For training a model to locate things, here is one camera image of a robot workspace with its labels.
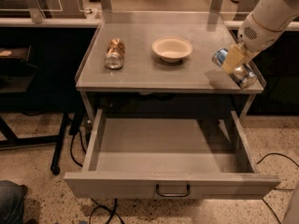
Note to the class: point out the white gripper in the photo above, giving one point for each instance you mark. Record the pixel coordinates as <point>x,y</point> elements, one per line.
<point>257,37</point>

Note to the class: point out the blue silver redbull can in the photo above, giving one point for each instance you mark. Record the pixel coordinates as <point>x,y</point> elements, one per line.
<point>242,75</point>

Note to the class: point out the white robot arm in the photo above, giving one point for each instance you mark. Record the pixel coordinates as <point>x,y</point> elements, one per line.
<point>275,15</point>

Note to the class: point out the grey cabinet with glass top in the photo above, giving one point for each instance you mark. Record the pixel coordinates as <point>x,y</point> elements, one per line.
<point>145,73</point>

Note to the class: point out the gold brown soda can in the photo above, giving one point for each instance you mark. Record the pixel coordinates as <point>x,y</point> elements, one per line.
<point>114,58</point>

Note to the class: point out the open grey top drawer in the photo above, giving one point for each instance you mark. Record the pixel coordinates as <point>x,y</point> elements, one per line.
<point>127,158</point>

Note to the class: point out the white paper bowl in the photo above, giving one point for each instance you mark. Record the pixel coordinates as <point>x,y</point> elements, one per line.
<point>172,49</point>

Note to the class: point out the person's leg in jeans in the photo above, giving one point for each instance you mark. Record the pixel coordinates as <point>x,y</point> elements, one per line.
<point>12,198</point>

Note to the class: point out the black metal drawer handle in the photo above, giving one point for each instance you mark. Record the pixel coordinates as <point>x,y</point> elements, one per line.
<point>173,192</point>

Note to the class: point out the black metal table frame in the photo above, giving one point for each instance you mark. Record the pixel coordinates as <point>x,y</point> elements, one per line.
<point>17,75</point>

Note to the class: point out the white horizontal rail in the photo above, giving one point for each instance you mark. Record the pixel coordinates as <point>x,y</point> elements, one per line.
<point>82,23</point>

